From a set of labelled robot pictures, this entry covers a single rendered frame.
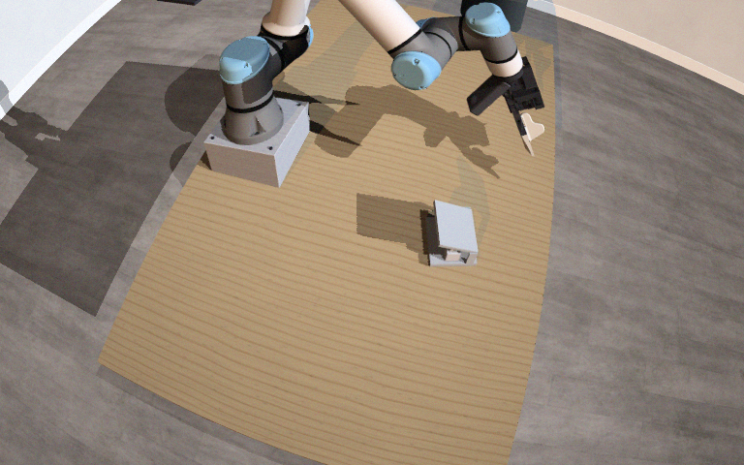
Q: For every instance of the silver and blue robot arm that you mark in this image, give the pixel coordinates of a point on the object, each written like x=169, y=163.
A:
x=420, y=50

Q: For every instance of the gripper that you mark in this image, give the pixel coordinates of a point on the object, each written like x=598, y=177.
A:
x=524, y=88

